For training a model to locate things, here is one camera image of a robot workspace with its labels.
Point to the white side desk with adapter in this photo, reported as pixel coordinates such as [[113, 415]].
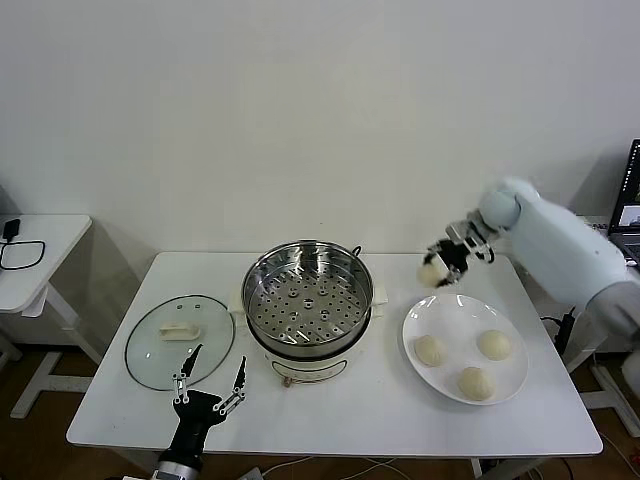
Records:
[[55, 240]]

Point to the black power brick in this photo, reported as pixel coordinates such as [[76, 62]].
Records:
[[566, 335]]

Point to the round glass pot lid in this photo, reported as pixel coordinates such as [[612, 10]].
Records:
[[150, 345]]

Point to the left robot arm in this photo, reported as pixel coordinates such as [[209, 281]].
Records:
[[180, 467]]

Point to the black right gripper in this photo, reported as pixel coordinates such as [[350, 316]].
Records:
[[456, 256]]

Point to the dark open laptop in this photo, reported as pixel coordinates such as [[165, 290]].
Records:
[[631, 190]]

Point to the white steamed baozi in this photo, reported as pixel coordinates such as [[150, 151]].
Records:
[[429, 273], [495, 345], [476, 384], [430, 350]]

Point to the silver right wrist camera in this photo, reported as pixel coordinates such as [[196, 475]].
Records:
[[460, 231]]

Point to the white side desk with laptop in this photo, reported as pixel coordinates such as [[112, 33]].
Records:
[[607, 395]]

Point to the black power adapter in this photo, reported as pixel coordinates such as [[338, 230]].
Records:
[[12, 229]]

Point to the stainless steel steamer basket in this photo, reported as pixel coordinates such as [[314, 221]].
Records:
[[280, 280]]

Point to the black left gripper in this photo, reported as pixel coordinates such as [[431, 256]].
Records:
[[197, 415]]

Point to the white round plate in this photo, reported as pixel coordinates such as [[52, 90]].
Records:
[[450, 320]]

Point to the white electric cooker base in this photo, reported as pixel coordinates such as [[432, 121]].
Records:
[[305, 367]]

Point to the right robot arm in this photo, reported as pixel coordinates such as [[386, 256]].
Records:
[[550, 240]]

